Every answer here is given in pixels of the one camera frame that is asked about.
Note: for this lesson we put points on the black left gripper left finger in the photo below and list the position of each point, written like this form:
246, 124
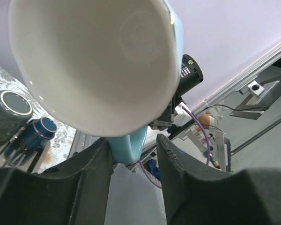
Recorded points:
74, 192

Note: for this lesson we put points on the dark green mug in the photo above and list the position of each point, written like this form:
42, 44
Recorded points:
15, 111

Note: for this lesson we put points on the navy blue mug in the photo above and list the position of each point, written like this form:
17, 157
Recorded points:
37, 134

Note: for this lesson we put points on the steel tray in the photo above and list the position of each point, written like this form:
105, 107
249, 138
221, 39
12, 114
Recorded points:
11, 155

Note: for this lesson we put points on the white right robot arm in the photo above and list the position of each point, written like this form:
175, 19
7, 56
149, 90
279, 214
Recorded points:
191, 75

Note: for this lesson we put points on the light blue mug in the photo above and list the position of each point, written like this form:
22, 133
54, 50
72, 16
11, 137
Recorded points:
107, 68

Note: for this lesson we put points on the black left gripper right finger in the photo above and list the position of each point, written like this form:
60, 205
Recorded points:
197, 194

